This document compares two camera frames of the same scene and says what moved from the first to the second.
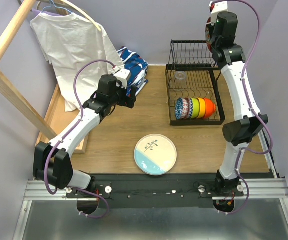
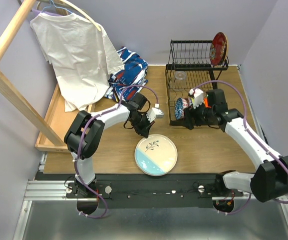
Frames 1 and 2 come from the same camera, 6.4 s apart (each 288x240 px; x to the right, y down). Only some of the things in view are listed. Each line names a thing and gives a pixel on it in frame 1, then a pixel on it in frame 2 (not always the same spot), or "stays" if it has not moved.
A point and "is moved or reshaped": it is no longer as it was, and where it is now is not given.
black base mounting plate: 154,190 stays
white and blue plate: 155,154 stays
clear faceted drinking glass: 179,80 stays
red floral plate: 208,43 is moved or reshaped
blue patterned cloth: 138,68 stays
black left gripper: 131,97 -> 142,124
